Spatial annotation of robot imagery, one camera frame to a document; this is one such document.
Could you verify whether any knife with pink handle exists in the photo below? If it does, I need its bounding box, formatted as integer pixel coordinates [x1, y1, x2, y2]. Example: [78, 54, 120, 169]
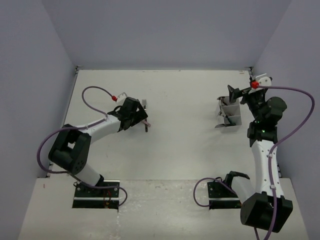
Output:
[141, 120, 151, 127]

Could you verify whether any knife with teal handle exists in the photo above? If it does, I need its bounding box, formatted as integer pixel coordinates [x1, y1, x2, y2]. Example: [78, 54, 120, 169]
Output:
[225, 115, 236, 126]

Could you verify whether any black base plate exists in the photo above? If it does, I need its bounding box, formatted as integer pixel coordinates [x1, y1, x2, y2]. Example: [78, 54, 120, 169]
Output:
[72, 180, 120, 210]
[207, 181, 242, 210]

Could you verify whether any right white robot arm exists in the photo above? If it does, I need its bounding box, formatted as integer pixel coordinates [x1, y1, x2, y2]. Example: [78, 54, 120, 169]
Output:
[223, 85, 293, 233]

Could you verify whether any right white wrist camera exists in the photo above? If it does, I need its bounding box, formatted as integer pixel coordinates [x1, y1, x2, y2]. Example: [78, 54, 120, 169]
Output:
[250, 73, 272, 89]

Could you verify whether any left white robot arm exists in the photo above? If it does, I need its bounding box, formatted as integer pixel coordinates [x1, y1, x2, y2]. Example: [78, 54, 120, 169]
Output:
[48, 97, 148, 197]

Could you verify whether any knife with dark handle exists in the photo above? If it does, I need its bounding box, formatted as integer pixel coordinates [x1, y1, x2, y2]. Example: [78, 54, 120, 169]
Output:
[214, 124, 228, 129]

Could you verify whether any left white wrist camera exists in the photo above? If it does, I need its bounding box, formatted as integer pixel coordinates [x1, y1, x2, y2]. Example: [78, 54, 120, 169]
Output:
[116, 92, 128, 105]

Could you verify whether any fork with dark handle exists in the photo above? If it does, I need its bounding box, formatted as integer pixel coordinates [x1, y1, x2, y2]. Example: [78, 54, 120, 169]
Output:
[141, 99, 148, 133]

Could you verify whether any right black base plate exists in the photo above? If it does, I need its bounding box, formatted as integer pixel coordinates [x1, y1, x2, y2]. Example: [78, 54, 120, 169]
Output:
[207, 181, 242, 210]

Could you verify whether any white divided utensil container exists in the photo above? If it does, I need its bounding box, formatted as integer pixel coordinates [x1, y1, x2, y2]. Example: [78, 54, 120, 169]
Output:
[215, 96, 242, 133]

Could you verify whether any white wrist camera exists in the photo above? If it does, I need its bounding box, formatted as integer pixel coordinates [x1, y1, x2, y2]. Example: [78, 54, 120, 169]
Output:
[250, 73, 272, 89]
[116, 92, 128, 105]

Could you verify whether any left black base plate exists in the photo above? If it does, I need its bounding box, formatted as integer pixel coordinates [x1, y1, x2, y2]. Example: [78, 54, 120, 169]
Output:
[72, 180, 120, 210]

